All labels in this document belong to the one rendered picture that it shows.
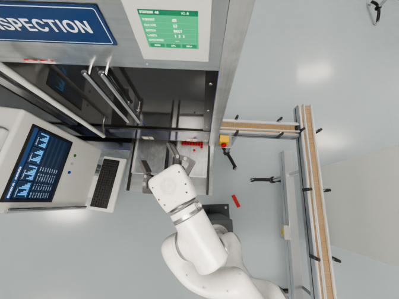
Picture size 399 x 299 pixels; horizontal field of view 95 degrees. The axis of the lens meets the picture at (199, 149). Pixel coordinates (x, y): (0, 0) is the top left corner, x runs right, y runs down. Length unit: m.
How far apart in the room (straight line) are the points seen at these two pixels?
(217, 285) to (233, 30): 0.67
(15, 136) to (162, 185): 0.90
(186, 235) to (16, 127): 1.01
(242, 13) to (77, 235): 2.68
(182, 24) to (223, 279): 0.66
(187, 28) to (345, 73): 3.31
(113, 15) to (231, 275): 0.73
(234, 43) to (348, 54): 3.43
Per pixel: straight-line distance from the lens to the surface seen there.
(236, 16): 0.58
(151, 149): 1.58
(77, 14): 0.67
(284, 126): 1.70
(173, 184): 0.47
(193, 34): 0.60
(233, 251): 1.04
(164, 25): 0.59
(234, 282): 0.55
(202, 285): 0.57
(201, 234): 0.47
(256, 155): 2.54
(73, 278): 2.87
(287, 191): 1.99
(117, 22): 0.64
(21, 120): 1.26
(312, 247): 1.66
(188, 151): 1.53
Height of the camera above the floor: 2.35
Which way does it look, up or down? 74 degrees down
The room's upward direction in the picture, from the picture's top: 1 degrees counter-clockwise
